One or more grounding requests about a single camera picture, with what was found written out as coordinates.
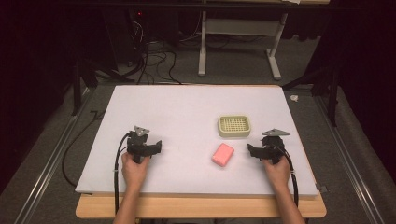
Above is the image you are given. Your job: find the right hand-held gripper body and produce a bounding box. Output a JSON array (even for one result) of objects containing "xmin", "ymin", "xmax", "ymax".
[{"xmin": 261, "ymin": 127, "xmax": 291, "ymax": 165}]

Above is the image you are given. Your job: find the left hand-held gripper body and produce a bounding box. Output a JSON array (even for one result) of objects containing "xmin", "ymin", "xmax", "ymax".
[{"xmin": 125, "ymin": 125, "xmax": 156, "ymax": 164}]

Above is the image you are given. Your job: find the person's left hand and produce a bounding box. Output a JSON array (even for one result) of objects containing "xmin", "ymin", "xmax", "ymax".
[{"xmin": 120, "ymin": 152, "xmax": 151, "ymax": 190}]

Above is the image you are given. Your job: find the person's right hand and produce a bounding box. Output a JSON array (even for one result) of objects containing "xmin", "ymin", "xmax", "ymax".
[{"xmin": 262, "ymin": 154, "xmax": 292, "ymax": 192}]

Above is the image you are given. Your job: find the beige soap dish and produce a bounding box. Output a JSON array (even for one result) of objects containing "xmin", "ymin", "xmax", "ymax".
[{"xmin": 217, "ymin": 114, "xmax": 252, "ymax": 139}]

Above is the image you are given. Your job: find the pink soap bar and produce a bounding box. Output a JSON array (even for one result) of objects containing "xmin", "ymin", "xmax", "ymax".
[{"xmin": 211, "ymin": 142, "xmax": 235, "ymax": 168}]

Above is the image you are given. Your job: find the white table mat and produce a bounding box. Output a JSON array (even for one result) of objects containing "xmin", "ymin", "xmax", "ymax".
[{"xmin": 75, "ymin": 85, "xmax": 319, "ymax": 198}]

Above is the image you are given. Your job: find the wooden table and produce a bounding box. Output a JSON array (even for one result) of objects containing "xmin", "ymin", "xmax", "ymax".
[{"xmin": 75, "ymin": 83, "xmax": 328, "ymax": 219}]

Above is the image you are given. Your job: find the black metal stand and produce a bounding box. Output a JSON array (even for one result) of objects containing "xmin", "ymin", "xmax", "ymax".
[
  {"xmin": 281, "ymin": 65, "xmax": 341, "ymax": 128},
  {"xmin": 70, "ymin": 55, "xmax": 136, "ymax": 117}
]

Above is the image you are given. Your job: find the dark computer tower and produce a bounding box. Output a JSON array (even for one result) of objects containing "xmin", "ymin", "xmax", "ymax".
[{"xmin": 123, "ymin": 8, "xmax": 149, "ymax": 67}]

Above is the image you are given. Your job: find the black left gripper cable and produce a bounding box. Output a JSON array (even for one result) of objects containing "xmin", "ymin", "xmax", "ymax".
[{"xmin": 113, "ymin": 132, "xmax": 133, "ymax": 216}]

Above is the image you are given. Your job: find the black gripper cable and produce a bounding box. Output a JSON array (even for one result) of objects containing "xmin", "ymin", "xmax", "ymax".
[
  {"xmin": 275, "ymin": 145, "xmax": 300, "ymax": 208},
  {"xmin": 113, "ymin": 132, "xmax": 133, "ymax": 216}
]

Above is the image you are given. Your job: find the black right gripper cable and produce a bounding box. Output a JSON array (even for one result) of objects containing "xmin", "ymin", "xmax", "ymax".
[{"xmin": 275, "ymin": 145, "xmax": 300, "ymax": 208}]

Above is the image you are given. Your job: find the thin black floor cable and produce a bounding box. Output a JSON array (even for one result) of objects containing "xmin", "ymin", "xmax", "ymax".
[{"xmin": 61, "ymin": 109, "xmax": 106, "ymax": 189}]

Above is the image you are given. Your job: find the metal floor rail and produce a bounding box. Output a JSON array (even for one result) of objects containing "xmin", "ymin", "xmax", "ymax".
[
  {"xmin": 13, "ymin": 89, "xmax": 92, "ymax": 224},
  {"xmin": 313, "ymin": 95, "xmax": 387, "ymax": 224}
]

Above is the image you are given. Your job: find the tangle of black floor cables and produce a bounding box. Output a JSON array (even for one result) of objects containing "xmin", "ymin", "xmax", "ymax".
[{"xmin": 125, "ymin": 18, "xmax": 185, "ymax": 86}]

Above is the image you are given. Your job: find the white metal desk frame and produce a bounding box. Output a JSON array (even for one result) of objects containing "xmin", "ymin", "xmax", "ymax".
[{"xmin": 197, "ymin": 10, "xmax": 290, "ymax": 81}]

